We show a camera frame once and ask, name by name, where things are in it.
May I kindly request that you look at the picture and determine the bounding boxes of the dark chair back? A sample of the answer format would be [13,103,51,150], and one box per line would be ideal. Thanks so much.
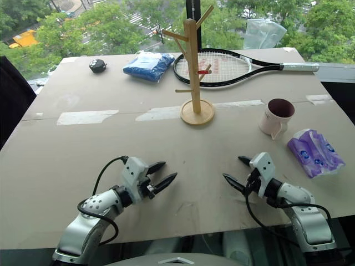
[0,55,38,152]

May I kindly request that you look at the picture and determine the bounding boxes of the pink mug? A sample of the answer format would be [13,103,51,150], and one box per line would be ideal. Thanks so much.
[258,98,296,141]

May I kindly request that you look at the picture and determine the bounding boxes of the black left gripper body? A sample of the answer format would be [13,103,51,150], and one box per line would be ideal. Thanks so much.
[139,173,156,200]

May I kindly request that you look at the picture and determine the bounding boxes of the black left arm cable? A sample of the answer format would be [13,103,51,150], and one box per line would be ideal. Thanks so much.
[77,156,130,247]

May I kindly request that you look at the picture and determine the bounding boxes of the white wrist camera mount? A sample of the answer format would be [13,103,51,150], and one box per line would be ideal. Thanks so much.
[119,156,150,204]
[248,152,276,198]

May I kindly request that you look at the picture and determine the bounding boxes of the white tape strip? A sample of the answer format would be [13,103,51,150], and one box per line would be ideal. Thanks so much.
[305,94,334,106]

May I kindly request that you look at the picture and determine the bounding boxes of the yellow truck outside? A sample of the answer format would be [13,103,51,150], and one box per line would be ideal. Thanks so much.
[8,29,39,49]

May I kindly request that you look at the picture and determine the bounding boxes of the blue cloth in plastic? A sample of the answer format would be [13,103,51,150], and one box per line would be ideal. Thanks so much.
[122,52,176,84]

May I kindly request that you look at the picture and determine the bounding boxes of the purple tissue pack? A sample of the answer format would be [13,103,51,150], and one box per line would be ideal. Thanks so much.
[287,128,347,179]

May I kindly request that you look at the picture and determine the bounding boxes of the wooden mug tree stand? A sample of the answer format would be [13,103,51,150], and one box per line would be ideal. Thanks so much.
[161,4,216,126]

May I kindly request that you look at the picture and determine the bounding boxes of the clear plastic bag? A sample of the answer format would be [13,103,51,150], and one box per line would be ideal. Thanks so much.
[243,18,288,50]

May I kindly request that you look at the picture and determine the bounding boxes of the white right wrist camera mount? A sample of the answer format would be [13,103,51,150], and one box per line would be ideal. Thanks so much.
[248,152,276,198]

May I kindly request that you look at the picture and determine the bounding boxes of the small black round object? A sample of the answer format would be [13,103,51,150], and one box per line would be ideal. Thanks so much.
[89,58,108,74]

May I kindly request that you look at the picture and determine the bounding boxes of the black window frame post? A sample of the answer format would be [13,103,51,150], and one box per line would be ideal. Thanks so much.
[185,0,203,51]

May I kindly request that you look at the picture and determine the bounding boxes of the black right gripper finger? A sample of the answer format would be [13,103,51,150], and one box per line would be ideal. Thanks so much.
[237,155,253,167]
[222,173,247,195]

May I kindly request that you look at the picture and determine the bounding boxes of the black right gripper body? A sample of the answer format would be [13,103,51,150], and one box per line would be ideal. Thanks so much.
[245,168,261,195]

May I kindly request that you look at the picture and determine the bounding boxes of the black white tennis racket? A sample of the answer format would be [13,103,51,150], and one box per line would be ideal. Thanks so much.
[173,49,320,88]

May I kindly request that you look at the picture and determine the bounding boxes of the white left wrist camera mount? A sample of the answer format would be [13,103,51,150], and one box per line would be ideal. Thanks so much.
[119,156,150,204]

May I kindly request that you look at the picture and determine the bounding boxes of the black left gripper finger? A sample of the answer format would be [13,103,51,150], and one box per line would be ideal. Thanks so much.
[146,161,166,176]
[152,172,178,195]

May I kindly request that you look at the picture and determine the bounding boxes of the grey robot torso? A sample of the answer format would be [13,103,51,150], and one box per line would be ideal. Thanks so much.
[104,252,245,266]

